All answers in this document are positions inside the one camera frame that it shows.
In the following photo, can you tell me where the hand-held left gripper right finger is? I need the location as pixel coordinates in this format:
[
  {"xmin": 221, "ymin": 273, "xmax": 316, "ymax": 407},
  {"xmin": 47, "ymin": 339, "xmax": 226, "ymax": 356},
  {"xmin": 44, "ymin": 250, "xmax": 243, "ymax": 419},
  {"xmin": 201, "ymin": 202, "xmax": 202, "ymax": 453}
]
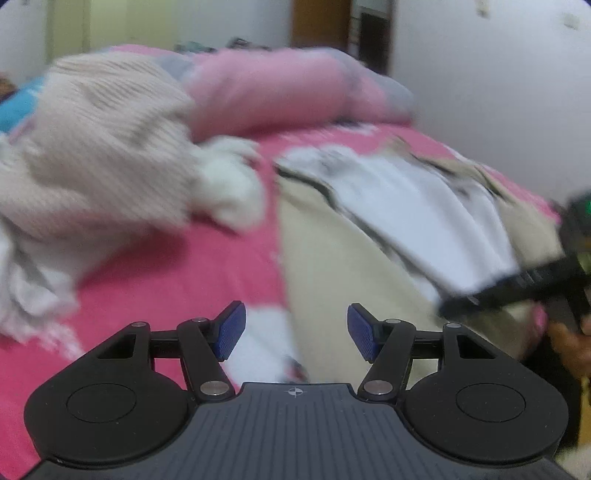
[{"xmin": 347, "ymin": 303, "xmax": 513, "ymax": 403}]

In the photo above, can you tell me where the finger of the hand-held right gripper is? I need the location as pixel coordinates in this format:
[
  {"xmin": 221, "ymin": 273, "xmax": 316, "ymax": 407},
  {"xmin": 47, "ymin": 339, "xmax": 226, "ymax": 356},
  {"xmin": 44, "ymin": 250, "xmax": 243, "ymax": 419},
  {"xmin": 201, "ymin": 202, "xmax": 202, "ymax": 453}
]
[{"xmin": 438, "ymin": 256, "xmax": 578, "ymax": 320}]

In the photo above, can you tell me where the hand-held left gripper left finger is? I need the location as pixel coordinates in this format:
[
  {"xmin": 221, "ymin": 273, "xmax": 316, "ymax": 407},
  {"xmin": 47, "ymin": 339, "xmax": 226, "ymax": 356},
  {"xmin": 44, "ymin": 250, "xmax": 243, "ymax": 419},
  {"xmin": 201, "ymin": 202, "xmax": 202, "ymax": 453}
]
[{"xmin": 85, "ymin": 301, "xmax": 247, "ymax": 403}]

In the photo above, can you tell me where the cream sweatshirt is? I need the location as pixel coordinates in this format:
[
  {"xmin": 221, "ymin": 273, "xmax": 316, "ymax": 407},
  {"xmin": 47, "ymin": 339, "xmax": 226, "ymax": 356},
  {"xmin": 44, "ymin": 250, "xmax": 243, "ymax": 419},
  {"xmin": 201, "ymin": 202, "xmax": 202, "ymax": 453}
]
[{"xmin": 274, "ymin": 143, "xmax": 568, "ymax": 384}]

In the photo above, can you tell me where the person's right hand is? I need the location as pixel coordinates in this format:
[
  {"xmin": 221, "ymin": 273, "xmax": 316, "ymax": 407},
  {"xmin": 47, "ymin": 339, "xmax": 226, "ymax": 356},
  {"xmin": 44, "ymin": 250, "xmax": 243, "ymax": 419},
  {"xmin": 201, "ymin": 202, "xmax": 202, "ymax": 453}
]
[{"xmin": 549, "ymin": 316, "xmax": 591, "ymax": 379}]

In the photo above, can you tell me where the pink floral blanket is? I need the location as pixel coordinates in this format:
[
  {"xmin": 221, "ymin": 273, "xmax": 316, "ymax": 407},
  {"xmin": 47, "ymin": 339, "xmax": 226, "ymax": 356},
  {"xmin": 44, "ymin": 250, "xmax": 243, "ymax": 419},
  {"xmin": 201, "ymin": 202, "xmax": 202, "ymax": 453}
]
[{"xmin": 0, "ymin": 44, "xmax": 563, "ymax": 480}]

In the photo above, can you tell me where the white fluffy garment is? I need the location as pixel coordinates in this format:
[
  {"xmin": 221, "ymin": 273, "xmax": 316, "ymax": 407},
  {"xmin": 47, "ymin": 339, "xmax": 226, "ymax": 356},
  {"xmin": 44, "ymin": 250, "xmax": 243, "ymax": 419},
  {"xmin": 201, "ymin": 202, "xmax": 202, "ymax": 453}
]
[{"xmin": 194, "ymin": 136, "xmax": 267, "ymax": 235}]

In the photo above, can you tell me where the light grey cloth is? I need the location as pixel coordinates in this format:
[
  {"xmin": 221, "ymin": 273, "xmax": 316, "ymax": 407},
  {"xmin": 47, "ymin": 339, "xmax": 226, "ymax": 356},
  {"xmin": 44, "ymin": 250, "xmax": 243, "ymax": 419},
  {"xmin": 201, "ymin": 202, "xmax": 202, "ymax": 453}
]
[{"xmin": 0, "ymin": 138, "xmax": 80, "ymax": 344}]

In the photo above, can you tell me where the beige ribbed knit sweater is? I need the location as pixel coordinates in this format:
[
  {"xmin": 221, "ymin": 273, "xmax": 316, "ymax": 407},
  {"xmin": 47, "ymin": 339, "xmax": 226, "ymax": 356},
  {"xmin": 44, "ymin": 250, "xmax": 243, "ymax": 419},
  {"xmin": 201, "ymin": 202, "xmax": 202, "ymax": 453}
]
[{"xmin": 0, "ymin": 51, "xmax": 199, "ymax": 243}]

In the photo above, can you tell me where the pink and grey quilt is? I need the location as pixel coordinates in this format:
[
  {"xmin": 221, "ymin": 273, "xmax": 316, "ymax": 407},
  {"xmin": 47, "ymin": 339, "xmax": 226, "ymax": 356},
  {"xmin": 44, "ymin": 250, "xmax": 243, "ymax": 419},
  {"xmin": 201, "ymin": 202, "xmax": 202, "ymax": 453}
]
[{"xmin": 185, "ymin": 46, "xmax": 415, "ymax": 144}]

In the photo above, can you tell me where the blue printed cloth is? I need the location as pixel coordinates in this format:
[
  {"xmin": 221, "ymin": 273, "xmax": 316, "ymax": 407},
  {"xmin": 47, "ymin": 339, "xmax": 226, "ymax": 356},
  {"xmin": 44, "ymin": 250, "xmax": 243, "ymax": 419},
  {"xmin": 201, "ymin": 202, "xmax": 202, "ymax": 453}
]
[{"xmin": 0, "ymin": 76, "xmax": 48, "ymax": 136}]

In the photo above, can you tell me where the wooden door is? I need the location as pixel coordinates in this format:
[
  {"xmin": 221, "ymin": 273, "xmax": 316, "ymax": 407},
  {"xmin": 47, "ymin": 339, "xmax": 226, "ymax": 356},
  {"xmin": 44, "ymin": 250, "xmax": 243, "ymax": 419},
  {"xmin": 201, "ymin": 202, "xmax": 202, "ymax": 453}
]
[{"xmin": 293, "ymin": 0, "xmax": 355, "ymax": 55}]

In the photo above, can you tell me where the pale yellow wardrobe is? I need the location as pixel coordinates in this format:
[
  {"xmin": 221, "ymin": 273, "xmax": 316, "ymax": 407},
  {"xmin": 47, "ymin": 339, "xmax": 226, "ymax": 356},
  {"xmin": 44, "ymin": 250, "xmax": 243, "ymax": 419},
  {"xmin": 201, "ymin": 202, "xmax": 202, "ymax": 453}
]
[{"xmin": 46, "ymin": 0, "xmax": 185, "ymax": 61}]

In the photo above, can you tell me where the dark door frame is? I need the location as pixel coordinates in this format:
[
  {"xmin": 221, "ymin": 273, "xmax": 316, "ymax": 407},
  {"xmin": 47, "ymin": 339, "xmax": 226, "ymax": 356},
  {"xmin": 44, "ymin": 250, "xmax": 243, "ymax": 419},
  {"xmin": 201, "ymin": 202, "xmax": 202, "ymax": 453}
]
[{"xmin": 350, "ymin": 0, "xmax": 397, "ymax": 77}]

